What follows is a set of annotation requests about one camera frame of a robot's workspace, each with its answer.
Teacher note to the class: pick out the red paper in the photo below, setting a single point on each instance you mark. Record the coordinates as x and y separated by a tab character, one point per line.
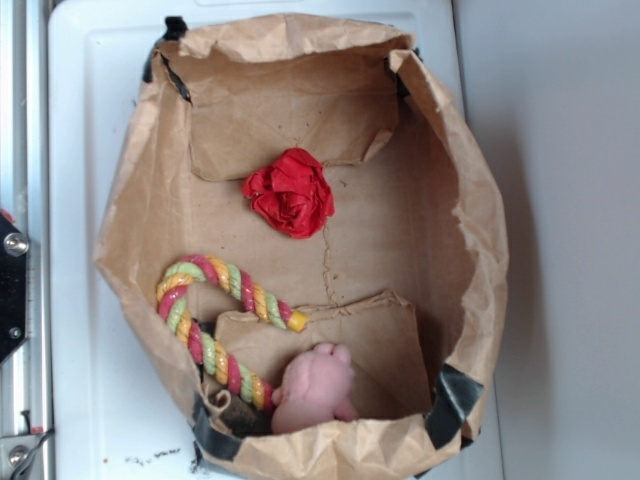
291	194

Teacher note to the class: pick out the brown paper bag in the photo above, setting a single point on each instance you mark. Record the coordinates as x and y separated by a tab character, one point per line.
218	104

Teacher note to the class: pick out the pink plush toy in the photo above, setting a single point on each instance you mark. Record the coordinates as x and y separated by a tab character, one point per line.
316	388

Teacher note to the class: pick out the dark brown cylindrical object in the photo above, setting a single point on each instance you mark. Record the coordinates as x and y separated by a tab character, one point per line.
242	417

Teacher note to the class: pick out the multicolour twisted rope toy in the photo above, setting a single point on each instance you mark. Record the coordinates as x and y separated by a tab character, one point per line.
194	293

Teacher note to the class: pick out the black metal bracket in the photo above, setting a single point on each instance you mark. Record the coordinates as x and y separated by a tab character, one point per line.
13	286

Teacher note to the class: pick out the aluminium frame rail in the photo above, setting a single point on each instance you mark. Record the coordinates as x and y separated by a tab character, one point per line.
27	417

